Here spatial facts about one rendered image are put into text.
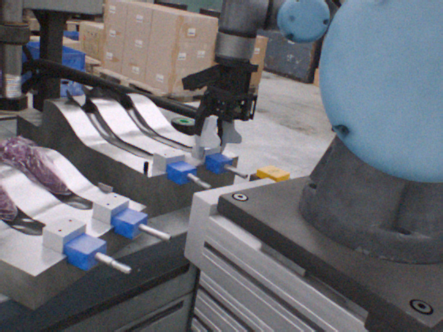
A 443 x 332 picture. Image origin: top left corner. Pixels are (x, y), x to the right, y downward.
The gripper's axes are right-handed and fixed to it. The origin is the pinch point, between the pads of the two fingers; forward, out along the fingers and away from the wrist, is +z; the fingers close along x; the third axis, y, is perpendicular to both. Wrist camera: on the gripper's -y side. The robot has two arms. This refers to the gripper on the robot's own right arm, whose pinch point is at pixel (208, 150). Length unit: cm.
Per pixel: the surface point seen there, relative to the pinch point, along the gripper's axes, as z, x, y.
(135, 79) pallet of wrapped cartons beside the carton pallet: 76, 258, -334
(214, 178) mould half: 5.7, 1.0, 2.1
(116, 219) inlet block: 4.0, -29.4, 8.4
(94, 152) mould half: 3.1, -17.7, -14.8
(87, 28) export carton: 43, 282, -468
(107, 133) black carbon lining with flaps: 2.0, -10.2, -20.8
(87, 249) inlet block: 3.8, -38.1, 13.5
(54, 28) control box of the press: -10, 16, -90
